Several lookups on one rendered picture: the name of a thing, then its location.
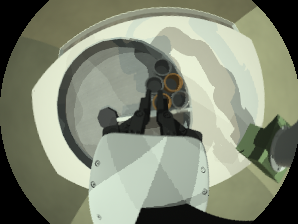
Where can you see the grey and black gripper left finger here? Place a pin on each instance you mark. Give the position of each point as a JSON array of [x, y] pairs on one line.
[[135, 123]]

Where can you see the bronze bushing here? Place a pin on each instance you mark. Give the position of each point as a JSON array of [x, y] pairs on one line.
[[178, 80], [168, 99]]

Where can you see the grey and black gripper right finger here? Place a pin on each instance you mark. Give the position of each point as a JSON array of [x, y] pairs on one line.
[[171, 127]]

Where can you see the grey metal bushing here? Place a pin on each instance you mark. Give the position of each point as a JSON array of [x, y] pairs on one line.
[[185, 99], [162, 62], [154, 78]]

